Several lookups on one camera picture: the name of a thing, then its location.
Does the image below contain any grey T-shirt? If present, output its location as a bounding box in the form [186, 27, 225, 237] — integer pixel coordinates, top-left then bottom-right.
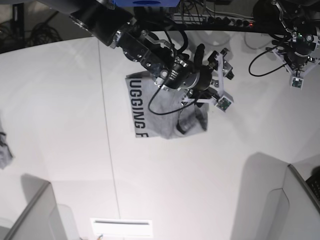
[125, 72, 205, 140]

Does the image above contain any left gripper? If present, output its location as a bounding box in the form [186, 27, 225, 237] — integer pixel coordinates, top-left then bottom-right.
[284, 47, 312, 70]

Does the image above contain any grey cloth at left edge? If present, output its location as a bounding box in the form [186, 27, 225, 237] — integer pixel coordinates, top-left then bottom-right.
[0, 122, 14, 170]

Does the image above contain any black keyboard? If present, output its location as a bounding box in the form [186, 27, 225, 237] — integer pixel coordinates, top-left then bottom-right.
[306, 174, 320, 201]

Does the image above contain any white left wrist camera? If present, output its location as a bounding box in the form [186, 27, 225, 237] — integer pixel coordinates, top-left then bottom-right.
[272, 48, 320, 90]

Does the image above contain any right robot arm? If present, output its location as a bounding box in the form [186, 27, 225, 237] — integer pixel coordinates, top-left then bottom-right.
[45, 0, 219, 136]

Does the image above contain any grey partition right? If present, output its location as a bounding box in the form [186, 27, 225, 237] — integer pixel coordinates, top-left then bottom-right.
[256, 164, 320, 240]

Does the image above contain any blue box at top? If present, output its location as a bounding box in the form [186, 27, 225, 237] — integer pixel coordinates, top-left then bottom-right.
[112, 0, 180, 7]

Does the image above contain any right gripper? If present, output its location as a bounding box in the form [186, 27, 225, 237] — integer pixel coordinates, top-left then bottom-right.
[164, 43, 218, 132]

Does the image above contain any black power strip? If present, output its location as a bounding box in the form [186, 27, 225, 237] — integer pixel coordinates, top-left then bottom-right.
[204, 15, 254, 27]

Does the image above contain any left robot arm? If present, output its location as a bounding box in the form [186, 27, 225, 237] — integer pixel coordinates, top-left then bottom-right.
[252, 0, 320, 70]

